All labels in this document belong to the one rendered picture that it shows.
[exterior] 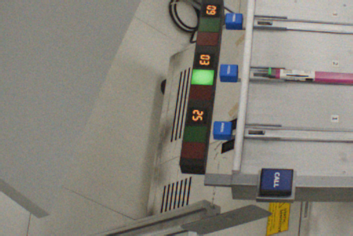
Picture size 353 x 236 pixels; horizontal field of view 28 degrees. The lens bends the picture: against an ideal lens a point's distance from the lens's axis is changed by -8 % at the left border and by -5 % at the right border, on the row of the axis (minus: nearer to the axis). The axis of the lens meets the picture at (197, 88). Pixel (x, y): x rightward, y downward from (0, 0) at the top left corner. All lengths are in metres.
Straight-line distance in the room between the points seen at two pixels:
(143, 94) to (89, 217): 0.43
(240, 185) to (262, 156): 0.07
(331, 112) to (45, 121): 0.47
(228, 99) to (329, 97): 0.61
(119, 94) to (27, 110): 0.95
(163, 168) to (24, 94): 0.86
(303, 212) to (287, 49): 0.36
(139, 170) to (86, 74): 0.84
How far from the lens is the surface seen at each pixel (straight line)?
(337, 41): 1.31
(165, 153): 1.92
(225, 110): 1.80
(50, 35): 1.17
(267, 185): 1.11
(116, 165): 1.95
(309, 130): 1.21
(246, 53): 1.26
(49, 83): 1.14
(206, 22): 1.34
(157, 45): 2.19
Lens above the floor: 1.49
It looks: 42 degrees down
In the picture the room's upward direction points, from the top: 64 degrees clockwise
